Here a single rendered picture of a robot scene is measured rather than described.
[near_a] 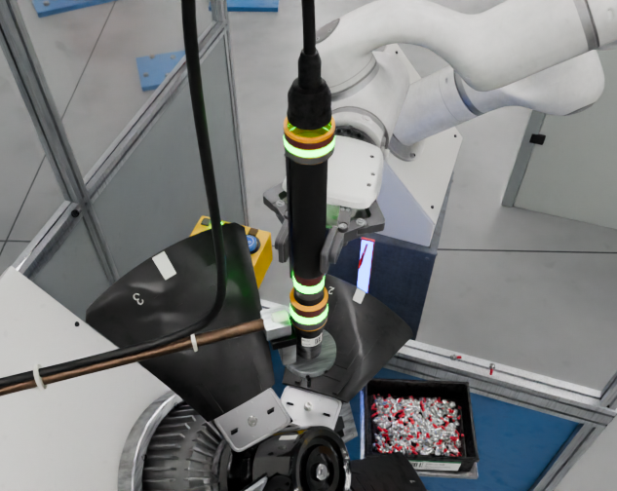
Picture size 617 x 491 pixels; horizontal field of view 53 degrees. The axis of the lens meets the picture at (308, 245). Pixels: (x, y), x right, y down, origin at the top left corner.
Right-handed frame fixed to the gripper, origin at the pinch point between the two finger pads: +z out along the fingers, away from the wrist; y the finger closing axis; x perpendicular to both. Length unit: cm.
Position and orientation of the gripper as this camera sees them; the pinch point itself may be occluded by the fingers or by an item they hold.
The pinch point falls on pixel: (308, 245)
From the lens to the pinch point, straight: 63.8
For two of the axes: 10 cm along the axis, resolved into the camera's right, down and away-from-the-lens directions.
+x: 0.0, -6.6, -7.5
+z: -3.1, 7.2, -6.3
